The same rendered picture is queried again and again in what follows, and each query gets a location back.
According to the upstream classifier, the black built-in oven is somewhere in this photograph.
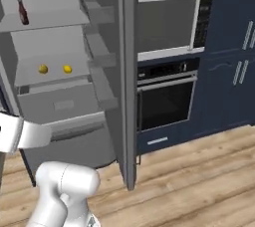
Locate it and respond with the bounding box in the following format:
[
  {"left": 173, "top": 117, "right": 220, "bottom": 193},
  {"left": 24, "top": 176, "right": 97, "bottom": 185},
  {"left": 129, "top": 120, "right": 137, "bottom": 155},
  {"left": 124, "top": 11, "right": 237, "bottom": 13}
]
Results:
[{"left": 136, "top": 57, "right": 201, "bottom": 134}]

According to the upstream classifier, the yellow lemon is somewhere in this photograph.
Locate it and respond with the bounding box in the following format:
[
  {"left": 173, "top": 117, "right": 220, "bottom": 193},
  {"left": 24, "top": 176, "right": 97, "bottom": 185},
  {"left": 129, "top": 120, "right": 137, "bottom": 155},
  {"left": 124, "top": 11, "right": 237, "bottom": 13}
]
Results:
[
  {"left": 38, "top": 64, "right": 49, "bottom": 75},
  {"left": 63, "top": 64, "right": 74, "bottom": 75}
]

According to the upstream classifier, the white microwave handle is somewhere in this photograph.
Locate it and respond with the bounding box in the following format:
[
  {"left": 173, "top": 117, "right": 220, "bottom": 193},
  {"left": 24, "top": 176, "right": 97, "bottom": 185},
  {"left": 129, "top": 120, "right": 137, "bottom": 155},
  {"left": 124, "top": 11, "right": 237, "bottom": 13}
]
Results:
[{"left": 188, "top": 0, "right": 202, "bottom": 53}]

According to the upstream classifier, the silver oven handle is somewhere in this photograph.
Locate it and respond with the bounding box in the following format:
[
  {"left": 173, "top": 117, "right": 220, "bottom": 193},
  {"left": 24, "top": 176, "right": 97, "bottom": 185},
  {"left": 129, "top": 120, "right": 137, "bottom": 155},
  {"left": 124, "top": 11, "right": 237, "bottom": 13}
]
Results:
[{"left": 136, "top": 75, "right": 199, "bottom": 90}]

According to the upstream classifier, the white microwave oven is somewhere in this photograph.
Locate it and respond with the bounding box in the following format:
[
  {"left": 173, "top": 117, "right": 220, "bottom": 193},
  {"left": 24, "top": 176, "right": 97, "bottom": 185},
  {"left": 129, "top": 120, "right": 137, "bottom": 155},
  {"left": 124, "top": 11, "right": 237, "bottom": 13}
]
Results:
[{"left": 136, "top": 0, "right": 216, "bottom": 63}]

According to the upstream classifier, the grey fridge crisper drawer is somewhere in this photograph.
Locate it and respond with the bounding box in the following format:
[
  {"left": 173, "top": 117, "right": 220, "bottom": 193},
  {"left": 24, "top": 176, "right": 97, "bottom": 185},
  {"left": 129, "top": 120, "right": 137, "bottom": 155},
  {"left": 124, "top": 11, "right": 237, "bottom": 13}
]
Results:
[{"left": 16, "top": 82, "right": 102, "bottom": 126}]

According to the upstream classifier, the navy drawer front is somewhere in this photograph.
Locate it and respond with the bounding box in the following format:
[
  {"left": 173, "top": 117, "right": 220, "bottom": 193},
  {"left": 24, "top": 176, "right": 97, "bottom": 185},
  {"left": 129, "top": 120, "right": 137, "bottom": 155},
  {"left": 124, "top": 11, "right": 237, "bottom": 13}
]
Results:
[{"left": 136, "top": 124, "right": 201, "bottom": 155}]

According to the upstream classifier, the silver cupboard handle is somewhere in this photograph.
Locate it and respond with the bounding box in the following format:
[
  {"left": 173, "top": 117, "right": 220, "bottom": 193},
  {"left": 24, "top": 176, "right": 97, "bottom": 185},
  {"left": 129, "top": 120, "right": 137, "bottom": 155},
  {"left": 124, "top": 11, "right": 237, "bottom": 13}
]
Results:
[
  {"left": 241, "top": 20, "right": 254, "bottom": 51},
  {"left": 232, "top": 60, "right": 243, "bottom": 87},
  {"left": 238, "top": 59, "right": 250, "bottom": 85},
  {"left": 249, "top": 29, "right": 255, "bottom": 50}
]

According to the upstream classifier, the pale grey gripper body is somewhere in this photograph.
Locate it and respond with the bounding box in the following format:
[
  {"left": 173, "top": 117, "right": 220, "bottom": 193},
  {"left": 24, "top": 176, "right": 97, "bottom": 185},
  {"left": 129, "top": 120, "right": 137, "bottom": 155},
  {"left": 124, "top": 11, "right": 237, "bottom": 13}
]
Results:
[{"left": 17, "top": 119, "right": 54, "bottom": 149}]

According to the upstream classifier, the grey fridge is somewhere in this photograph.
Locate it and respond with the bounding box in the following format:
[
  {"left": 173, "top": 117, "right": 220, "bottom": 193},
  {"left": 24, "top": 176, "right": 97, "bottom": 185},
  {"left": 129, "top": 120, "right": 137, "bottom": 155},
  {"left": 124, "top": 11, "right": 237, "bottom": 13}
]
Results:
[{"left": 0, "top": 0, "right": 118, "bottom": 187}]

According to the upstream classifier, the grey fridge door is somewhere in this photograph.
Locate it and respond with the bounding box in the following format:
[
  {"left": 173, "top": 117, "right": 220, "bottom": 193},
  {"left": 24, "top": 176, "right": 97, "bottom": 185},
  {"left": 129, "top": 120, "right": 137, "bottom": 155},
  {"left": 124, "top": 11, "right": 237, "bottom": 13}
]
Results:
[{"left": 75, "top": 0, "right": 139, "bottom": 191}]

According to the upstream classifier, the grey fridge freezer drawer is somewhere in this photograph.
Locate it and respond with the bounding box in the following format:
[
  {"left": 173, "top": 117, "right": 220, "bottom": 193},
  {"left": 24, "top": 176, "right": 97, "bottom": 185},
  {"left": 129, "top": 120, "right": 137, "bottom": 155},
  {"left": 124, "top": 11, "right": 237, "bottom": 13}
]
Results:
[{"left": 19, "top": 111, "right": 118, "bottom": 173}]

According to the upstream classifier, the navy cupboard run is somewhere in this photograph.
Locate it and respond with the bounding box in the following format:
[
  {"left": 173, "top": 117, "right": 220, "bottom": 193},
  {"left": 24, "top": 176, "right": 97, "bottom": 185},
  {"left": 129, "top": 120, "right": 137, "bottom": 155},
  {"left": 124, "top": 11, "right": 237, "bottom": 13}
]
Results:
[{"left": 193, "top": 0, "right": 255, "bottom": 139}]

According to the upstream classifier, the dark red ketchup bottle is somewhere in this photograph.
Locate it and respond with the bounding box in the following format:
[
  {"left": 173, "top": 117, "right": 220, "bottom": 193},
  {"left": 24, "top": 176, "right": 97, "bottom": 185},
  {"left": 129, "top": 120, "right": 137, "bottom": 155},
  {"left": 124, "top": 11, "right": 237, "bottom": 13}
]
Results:
[{"left": 17, "top": 0, "right": 30, "bottom": 26}]

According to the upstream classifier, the silver drawer handle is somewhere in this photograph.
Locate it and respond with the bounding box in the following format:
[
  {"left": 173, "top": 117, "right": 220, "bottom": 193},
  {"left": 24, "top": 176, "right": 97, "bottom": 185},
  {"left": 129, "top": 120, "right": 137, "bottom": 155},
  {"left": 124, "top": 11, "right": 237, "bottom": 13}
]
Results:
[{"left": 146, "top": 136, "right": 169, "bottom": 146}]

